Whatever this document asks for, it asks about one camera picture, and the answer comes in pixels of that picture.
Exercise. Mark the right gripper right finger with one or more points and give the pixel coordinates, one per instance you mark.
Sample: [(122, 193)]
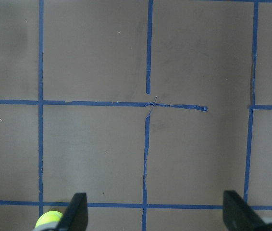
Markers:
[(239, 216)]

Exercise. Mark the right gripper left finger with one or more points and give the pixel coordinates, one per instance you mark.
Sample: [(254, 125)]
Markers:
[(75, 217)]

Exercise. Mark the tennis ball far right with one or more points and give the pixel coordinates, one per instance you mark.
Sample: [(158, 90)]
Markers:
[(48, 218)]

